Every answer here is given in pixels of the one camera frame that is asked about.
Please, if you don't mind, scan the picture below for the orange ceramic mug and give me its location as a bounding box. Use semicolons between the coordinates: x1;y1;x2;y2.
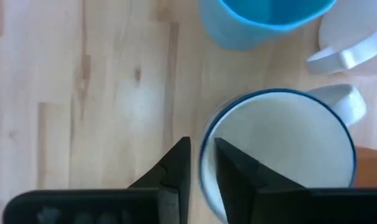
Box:
353;145;377;189

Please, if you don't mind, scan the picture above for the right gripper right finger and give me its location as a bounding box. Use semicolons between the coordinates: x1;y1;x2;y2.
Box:
215;138;304;224

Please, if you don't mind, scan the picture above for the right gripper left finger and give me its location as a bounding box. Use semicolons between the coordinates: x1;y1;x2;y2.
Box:
128;136;192;224

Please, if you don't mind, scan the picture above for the light blue mug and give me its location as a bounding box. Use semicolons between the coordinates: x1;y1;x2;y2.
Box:
198;0;338;51

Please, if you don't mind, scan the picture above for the navy white floral mug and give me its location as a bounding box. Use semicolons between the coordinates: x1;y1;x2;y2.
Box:
198;83;368;224

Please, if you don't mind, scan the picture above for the plain white mug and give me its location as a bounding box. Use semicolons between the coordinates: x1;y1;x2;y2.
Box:
305;0;377;76

